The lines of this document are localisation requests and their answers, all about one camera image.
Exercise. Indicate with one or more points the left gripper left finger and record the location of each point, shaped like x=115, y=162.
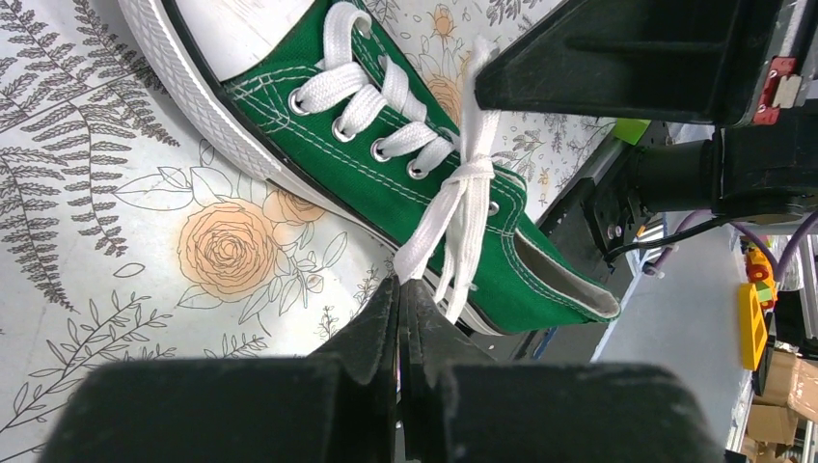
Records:
x=336, y=404

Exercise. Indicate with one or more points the floral patterned table mat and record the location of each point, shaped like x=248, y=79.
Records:
x=127, y=236

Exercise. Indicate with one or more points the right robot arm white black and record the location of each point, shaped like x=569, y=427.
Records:
x=757, y=172

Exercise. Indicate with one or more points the yellow plastic part off table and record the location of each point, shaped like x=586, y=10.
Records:
x=755, y=297

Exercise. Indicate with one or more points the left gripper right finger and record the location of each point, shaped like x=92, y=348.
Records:
x=460, y=405

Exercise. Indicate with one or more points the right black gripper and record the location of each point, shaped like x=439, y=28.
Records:
x=713, y=62

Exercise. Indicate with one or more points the lime green block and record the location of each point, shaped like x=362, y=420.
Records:
x=630, y=131

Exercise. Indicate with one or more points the white shoelace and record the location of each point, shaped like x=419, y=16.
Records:
x=389, y=113

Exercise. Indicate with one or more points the cardboard box off table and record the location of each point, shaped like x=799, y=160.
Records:
x=789, y=397

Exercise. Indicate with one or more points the green white sneaker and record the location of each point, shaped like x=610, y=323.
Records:
x=230, y=66

